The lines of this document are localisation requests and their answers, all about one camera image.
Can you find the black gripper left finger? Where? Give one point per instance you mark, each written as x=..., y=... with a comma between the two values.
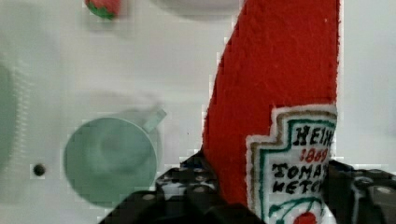
x=187, y=194

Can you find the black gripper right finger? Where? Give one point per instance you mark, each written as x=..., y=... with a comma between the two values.
x=360, y=196

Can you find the red plush ketchup bottle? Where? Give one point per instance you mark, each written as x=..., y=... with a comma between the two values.
x=272, y=115

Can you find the green oval strainer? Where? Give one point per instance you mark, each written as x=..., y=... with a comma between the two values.
x=15, y=116

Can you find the green cup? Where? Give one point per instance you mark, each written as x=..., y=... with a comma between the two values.
x=109, y=158

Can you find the grey round plate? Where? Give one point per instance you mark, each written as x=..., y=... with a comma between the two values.
x=200, y=7

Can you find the pink strawberry toy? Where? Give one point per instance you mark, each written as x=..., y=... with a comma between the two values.
x=105, y=9

